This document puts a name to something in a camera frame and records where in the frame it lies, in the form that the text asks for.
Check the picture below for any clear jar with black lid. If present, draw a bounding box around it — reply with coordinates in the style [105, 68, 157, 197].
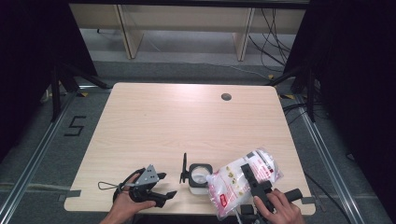
[178, 152, 215, 196]

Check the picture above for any black floor cable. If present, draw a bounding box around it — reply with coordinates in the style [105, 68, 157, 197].
[304, 172, 354, 224]

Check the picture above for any person's left hand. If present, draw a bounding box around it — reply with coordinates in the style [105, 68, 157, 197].
[99, 173, 157, 224]

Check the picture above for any tangle of black cables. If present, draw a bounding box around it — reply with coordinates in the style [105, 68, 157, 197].
[247, 7, 297, 68]

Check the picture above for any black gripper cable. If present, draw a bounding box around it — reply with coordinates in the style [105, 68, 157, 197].
[113, 167, 147, 203]

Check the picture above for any thin cord loop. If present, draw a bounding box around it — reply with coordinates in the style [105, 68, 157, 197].
[97, 181, 122, 191]

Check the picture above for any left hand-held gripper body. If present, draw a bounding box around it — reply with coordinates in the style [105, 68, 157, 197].
[124, 163, 167, 208]

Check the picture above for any person's right hand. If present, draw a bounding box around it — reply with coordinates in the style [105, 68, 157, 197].
[252, 188, 306, 224]

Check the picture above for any thin white floor cable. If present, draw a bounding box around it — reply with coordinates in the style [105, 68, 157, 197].
[143, 34, 272, 80]

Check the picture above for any grey floor cable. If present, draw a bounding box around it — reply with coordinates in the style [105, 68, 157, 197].
[0, 181, 72, 192]

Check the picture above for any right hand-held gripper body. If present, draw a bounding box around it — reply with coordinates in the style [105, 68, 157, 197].
[234, 180, 304, 224]

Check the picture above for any black metal stand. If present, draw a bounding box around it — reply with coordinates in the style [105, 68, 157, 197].
[50, 60, 113, 123]
[264, 62, 317, 124]

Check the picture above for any red and white pouch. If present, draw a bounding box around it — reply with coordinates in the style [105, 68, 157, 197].
[205, 147, 284, 221]

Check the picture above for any black curtain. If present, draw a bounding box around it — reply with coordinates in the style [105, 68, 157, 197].
[0, 0, 98, 162]
[283, 0, 396, 224]

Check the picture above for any aluminium floor rail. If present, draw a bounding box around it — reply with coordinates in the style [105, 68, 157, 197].
[0, 83, 108, 224]
[293, 94, 365, 224]

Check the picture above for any light wooden desk frame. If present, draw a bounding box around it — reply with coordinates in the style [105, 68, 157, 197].
[68, 3, 307, 62]

